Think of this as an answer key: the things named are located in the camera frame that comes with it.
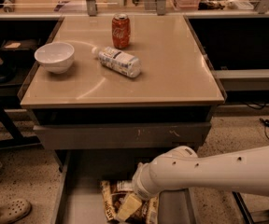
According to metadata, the open middle drawer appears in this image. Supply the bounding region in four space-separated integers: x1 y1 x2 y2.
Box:
51 148 201 224

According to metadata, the clear plastic water bottle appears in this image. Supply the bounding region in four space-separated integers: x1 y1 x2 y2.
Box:
92 47 141 78

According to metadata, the closed top drawer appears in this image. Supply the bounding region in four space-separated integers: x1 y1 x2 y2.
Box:
34 122 211 150

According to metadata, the white bowl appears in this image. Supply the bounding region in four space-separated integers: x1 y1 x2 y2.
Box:
35 42 75 74

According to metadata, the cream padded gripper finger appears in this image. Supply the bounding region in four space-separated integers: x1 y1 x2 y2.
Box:
115 192 142 221

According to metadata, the left metal post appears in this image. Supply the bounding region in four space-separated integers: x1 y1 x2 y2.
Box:
82 0 98 17

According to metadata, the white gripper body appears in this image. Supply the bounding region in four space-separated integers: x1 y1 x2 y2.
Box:
132 162 160 201

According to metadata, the brown chip bag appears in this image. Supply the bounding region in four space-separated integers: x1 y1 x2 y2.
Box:
100 180 159 224

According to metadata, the white clog shoe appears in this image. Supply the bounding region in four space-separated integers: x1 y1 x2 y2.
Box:
0 199 32 224

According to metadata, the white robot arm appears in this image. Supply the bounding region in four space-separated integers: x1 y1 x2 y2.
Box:
115 146 269 222

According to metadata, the red soda can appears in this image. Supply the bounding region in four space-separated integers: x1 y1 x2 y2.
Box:
112 13 131 49

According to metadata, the black box with label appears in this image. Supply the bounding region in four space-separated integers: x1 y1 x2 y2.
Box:
0 39 38 50

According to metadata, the grey drawer cabinet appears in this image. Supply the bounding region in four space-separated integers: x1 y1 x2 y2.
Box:
20 15 226 164

